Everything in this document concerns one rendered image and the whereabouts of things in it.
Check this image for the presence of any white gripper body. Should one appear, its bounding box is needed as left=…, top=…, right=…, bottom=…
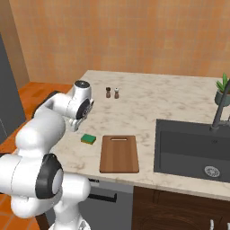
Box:
left=68, top=114, right=88, bottom=133

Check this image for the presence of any green and yellow sponge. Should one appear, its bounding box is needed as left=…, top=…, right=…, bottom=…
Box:
left=80, top=133, right=97, bottom=146

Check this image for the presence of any wooden cutting board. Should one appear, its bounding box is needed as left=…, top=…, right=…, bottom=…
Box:
left=99, top=135, right=140, bottom=174

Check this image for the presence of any dark grey fridge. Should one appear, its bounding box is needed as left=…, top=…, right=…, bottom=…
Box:
left=0, top=32, right=27, bottom=146

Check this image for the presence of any grey dishwasher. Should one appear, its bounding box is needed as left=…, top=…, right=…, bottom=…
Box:
left=44, top=177, right=135, bottom=230

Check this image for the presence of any dark grey sink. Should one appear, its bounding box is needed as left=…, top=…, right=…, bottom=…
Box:
left=153, top=118, right=230, bottom=184

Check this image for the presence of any dark brown cupboard door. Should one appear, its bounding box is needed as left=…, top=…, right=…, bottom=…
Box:
left=131, top=186, right=230, bottom=230

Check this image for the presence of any dark grey tap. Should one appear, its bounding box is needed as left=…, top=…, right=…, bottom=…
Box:
left=209, top=78, right=230, bottom=132

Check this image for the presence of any green plant in grey pot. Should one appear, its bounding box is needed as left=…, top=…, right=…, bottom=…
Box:
left=214, top=72, right=230, bottom=108

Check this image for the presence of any black dishwasher handle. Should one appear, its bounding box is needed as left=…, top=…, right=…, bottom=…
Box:
left=87, top=193, right=118, bottom=204

